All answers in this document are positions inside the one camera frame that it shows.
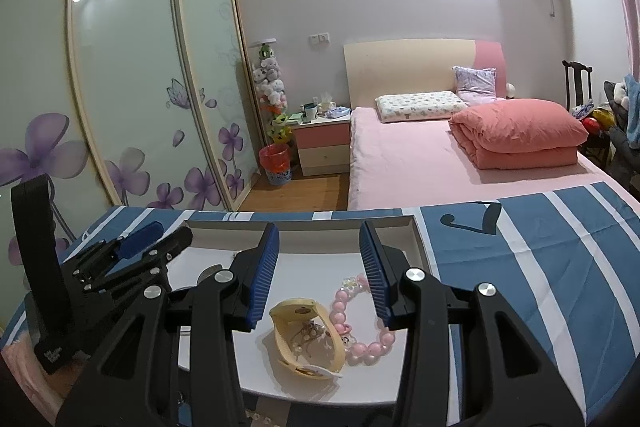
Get red lined wastebasket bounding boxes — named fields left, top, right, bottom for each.
left=258, top=143, right=293, bottom=186

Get white patterned pillow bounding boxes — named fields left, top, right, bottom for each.
left=376, top=90, right=469, bottom=124

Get column of plush toys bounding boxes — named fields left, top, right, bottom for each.
left=251, top=38, right=291, bottom=148

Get wardrobe with flower glass doors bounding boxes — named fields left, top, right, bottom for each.
left=0, top=0, right=264, bottom=259

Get blue plush garment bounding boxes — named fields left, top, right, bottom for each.
left=622, top=75, right=640, bottom=138

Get yellow silicone wristband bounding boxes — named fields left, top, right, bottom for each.
left=268, top=298, right=347, bottom=381

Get pink patterned cloth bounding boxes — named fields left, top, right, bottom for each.
left=0, top=337, right=56, bottom=414

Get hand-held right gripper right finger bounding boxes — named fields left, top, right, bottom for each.
left=358, top=220, right=587, bottom=427

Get grey padded chair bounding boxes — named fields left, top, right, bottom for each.
left=602, top=79, right=640, bottom=194

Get colourful toys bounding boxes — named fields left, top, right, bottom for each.
left=572, top=104, right=614, bottom=134

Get pink and cream nightstand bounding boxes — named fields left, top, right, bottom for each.
left=291, top=109, right=352, bottom=178

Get dark wooden chair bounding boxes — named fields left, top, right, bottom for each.
left=562, top=59, right=609, bottom=158

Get pink bead flower bracelet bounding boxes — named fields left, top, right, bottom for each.
left=329, top=273, right=404, bottom=368

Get bed with pink sheet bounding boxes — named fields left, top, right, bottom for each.
left=342, top=38, right=640, bottom=214

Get blue white striped tablecloth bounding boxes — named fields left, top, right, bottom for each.
left=0, top=182, right=640, bottom=427

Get grey cardboard tray box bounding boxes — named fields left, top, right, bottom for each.
left=170, top=213, right=442, bottom=414

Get purple pillow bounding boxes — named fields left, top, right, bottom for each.
left=452, top=66, right=499, bottom=104

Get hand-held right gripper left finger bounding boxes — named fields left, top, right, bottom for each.
left=55, top=222, right=281, bottom=427

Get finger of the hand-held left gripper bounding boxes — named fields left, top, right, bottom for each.
left=140, top=226, right=195, bottom=267
left=85, top=221, right=165, bottom=264

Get folded pink quilt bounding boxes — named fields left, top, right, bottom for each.
left=448, top=98, right=591, bottom=170

